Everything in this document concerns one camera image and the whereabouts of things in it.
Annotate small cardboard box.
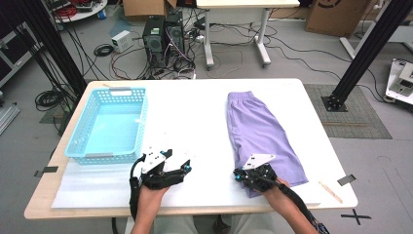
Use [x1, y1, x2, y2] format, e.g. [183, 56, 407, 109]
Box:
[122, 0, 178, 18]

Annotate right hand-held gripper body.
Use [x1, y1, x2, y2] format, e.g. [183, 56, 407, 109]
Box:
[243, 153, 279, 193]

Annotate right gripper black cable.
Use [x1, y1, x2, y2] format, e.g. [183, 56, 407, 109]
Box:
[276, 181, 330, 234]

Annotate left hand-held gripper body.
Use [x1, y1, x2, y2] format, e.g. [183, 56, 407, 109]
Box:
[139, 146, 183, 191]

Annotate black tape strip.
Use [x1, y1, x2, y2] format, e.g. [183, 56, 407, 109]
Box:
[336, 174, 357, 187]
[33, 166, 59, 178]

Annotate large cardboard box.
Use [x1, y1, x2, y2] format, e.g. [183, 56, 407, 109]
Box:
[305, 0, 374, 37]

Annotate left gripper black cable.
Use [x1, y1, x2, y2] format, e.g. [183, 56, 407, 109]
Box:
[129, 154, 147, 220]

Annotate grey floor mat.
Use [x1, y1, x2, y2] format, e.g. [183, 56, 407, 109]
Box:
[303, 83, 394, 140]

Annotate white machine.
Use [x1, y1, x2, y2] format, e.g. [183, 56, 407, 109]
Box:
[384, 58, 413, 113]

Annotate small black cable coil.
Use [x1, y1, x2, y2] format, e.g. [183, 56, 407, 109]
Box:
[93, 43, 115, 58]

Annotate white desk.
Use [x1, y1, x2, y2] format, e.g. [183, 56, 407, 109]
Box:
[196, 0, 301, 70]

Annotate grey metal rack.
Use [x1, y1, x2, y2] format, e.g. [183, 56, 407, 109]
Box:
[0, 22, 43, 89]

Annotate white metal frame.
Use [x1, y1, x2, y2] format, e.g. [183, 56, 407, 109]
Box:
[339, 19, 413, 61]

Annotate round white table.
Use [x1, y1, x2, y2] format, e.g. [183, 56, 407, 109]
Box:
[45, 0, 109, 23]

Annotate light blue plastic basket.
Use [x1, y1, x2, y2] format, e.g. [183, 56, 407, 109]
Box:
[63, 86, 149, 165]

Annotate person's right hand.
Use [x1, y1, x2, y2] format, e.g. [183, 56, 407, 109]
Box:
[261, 177, 293, 213]

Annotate small black computer tower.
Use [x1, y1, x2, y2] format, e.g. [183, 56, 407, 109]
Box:
[165, 12, 185, 57]

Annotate large black cable coil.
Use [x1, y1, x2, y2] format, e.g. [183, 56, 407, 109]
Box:
[34, 89, 66, 112]

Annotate black metal frame post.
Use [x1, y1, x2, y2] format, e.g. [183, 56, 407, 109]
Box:
[13, 0, 89, 97]
[320, 0, 413, 113]

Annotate aluminium profile bars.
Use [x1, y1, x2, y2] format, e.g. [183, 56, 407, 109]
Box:
[0, 102, 20, 136]

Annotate large black computer tower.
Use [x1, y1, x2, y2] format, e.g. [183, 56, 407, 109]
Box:
[141, 15, 167, 67]

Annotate thin wooden stick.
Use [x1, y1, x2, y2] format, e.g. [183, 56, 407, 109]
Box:
[319, 180, 344, 205]

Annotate long black floor cable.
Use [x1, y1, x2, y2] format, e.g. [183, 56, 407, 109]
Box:
[266, 32, 388, 103]

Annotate white box device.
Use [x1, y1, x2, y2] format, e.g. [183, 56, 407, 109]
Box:
[110, 29, 134, 54]

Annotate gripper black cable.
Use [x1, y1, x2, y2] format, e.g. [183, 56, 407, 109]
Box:
[276, 181, 330, 234]
[129, 154, 147, 220]

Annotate purple shorts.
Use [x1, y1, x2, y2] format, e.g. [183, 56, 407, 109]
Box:
[226, 91, 310, 199]

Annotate person's left hand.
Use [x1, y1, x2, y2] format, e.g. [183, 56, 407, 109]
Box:
[137, 185, 169, 215]

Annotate person's grey trousers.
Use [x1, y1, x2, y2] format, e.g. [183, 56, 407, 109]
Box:
[154, 214, 276, 234]

